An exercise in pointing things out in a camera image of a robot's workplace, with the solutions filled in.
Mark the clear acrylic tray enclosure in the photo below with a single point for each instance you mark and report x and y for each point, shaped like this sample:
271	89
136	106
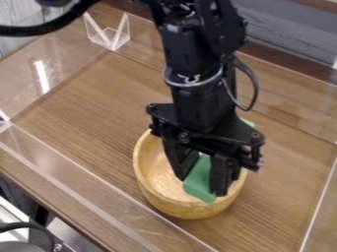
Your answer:
65	149

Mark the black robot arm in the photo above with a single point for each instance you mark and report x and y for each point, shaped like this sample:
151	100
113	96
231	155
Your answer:
202	32

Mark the green rectangular block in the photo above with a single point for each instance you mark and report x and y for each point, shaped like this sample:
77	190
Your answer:
196	182

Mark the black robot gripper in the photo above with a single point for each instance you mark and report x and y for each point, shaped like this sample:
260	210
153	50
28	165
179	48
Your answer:
197	123

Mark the brown wooden bowl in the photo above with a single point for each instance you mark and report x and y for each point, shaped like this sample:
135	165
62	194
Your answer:
161	188

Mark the black metal table frame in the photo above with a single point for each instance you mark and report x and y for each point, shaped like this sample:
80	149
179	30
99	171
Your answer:
49	234

